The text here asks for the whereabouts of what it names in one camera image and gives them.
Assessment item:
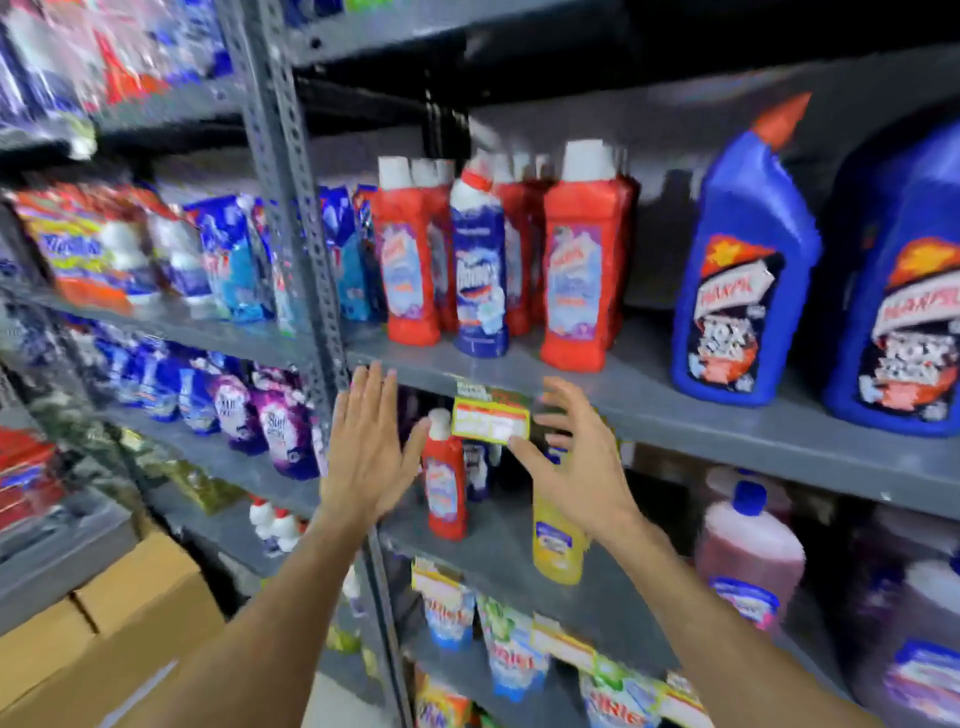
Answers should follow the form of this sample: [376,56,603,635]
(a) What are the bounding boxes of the person's left hand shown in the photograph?
[318,361,433,523]

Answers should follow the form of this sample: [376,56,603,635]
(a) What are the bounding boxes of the person's right hand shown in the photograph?
[507,377,655,550]

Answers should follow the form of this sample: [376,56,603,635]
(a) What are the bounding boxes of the person's right forearm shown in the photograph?
[600,521,890,728]

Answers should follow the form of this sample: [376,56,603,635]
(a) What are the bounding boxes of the person's left forearm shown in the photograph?
[131,506,382,728]

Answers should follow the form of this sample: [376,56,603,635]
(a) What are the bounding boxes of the red bottle with white cap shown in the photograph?
[420,408,471,543]

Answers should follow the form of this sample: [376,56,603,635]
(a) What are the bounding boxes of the small dark bottle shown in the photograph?
[462,441,504,504]

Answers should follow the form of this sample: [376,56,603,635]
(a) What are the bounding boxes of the row of purple softener pouches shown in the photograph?
[208,366,322,483]

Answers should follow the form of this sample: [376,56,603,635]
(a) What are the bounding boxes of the yellow shelf price label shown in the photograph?
[451,382,533,446]

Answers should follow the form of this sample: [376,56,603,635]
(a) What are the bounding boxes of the yellow liquid bottle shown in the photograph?
[531,442,595,587]

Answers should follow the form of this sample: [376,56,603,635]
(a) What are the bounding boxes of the small white bottles with red caps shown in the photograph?
[247,497,307,558]

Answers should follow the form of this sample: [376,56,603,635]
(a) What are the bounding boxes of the pile of green packets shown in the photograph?
[118,427,249,517]

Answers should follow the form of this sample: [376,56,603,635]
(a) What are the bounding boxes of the blue and white cleaner bottle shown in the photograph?
[448,153,512,360]

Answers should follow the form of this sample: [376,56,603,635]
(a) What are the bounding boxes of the row of blue softener pouches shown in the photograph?
[88,336,220,438]

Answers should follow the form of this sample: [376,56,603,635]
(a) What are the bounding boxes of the row of red cleaner bottles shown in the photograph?
[371,138,641,375]

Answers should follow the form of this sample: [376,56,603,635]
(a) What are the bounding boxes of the row of green-topped refill pouches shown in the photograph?
[409,556,717,728]

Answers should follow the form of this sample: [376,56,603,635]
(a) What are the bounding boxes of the row of blue detergent packets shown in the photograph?
[183,183,385,333]

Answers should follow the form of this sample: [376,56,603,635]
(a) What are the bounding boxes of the gray metal shelf rack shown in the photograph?
[0,0,960,728]

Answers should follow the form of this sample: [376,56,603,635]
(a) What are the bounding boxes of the pink bottle with blue cap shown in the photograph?
[693,480,808,633]

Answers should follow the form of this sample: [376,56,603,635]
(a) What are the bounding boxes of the pile of orange detergent packets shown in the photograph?
[6,182,219,315]

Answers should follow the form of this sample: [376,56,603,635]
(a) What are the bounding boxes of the stack of red packets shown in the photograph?
[0,427,67,532]

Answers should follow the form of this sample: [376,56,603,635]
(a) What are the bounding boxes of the brown cardboard box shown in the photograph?
[0,528,228,728]

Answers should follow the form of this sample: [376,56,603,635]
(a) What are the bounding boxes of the large blue toilet cleaner bottle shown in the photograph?
[820,112,960,439]

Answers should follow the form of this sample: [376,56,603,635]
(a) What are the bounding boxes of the purple liquid bottle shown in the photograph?
[849,551,960,728]

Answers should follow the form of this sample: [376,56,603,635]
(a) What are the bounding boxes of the pile of packets in plastic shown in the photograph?
[0,0,235,129]

